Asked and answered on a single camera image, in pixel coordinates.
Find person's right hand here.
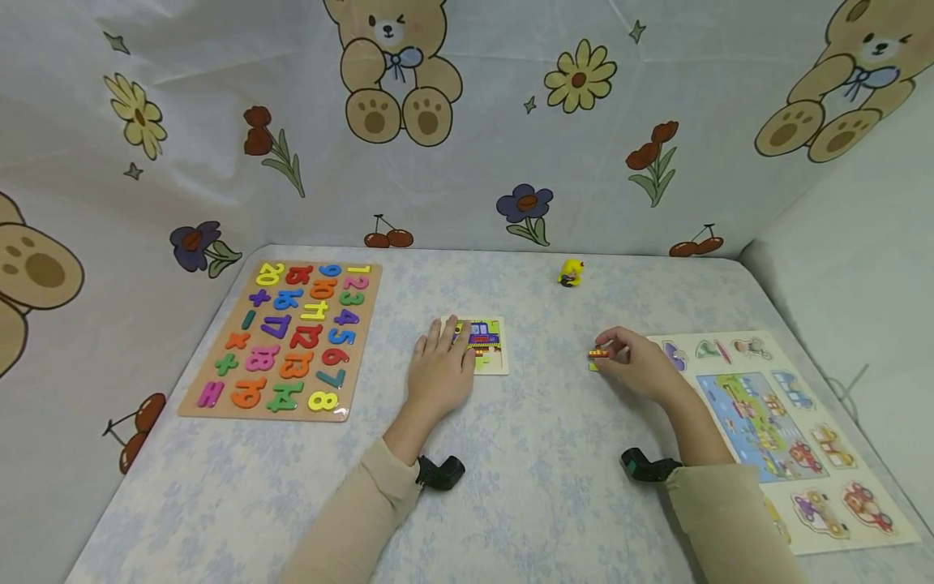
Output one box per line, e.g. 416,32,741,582
594,326,683,406

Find person's left hand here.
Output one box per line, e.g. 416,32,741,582
406,315,476,418

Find small square vehicle puzzle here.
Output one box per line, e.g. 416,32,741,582
442,316,511,376

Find person's left forearm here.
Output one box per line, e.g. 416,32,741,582
277,404,446,584

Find person's right forearm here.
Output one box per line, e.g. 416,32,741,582
658,381,810,584

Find black wrist band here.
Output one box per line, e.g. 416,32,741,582
416,455,467,492
620,447,685,484

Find colourful number and sign pieces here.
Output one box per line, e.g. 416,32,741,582
196,262,372,414

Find large cream picture puzzle board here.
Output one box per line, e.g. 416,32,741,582
646,330,922,556

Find brown wooden number board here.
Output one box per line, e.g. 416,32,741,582
177,260,383,423

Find animal and vehicle puzzle pieces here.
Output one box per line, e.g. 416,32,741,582
660,337,897,543

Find white cord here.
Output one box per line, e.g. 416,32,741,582
825,363,871,427

